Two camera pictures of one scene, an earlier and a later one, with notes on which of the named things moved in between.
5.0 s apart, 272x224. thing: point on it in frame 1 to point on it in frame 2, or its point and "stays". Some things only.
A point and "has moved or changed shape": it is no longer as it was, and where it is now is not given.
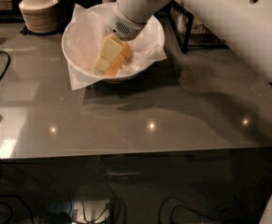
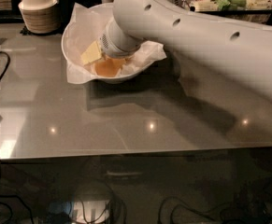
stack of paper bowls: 39,10 stays
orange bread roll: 113,69 has moved or changed shape
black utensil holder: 66,7 stays
